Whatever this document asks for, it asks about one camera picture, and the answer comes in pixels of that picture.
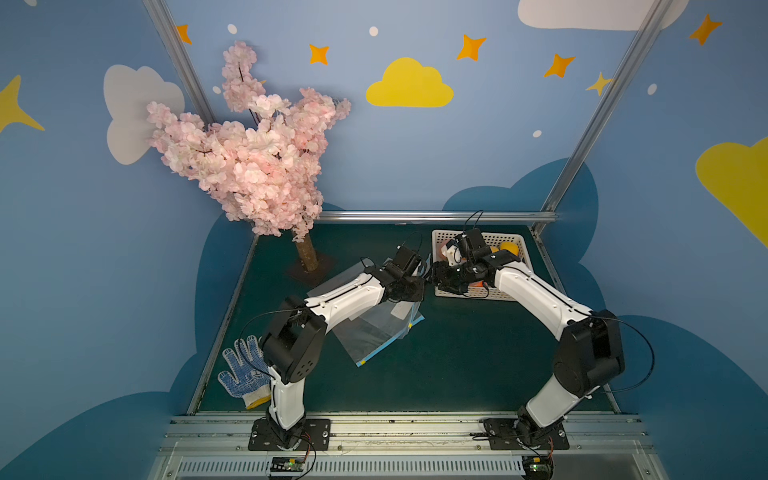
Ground clear zip-top bag blue zipper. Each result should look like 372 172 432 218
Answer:
332 293 424 367

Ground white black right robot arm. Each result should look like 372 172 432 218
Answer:
431 228 625 445

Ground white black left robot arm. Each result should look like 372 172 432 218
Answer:
260 246 425 436

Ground yellow peach back right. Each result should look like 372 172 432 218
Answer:
499 241 520 257

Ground white perforated plastic basket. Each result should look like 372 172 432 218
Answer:
427 230 533 301

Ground pink blossom artificial tree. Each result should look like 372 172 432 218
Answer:
147 41 351 273

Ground white blue dotted work glove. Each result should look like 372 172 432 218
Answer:
217 335 271 410

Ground left green circuit board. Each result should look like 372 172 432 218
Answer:
269 457 306 475

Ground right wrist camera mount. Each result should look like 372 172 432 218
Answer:
440 242 463 266

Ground aluminium frame rail back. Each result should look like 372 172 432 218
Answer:
317 211 557 225

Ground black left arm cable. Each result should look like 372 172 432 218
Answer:
238 308 301 379

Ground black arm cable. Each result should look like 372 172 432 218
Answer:
599 314 656 396
238 308 301 379

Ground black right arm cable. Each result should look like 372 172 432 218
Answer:
599 314 656 396

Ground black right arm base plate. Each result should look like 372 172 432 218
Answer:
481 417 570 451

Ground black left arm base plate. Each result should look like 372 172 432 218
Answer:
247 416 332 451

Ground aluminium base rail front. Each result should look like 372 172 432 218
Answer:
148 412 668 479

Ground aluminium frame post right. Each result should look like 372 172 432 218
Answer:
531 0 674 240

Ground aluminium frame post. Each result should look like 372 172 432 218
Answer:
531 0 674 240
142 0 216 123

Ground aluminium frame post left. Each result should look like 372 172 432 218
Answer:
142 0 216 123

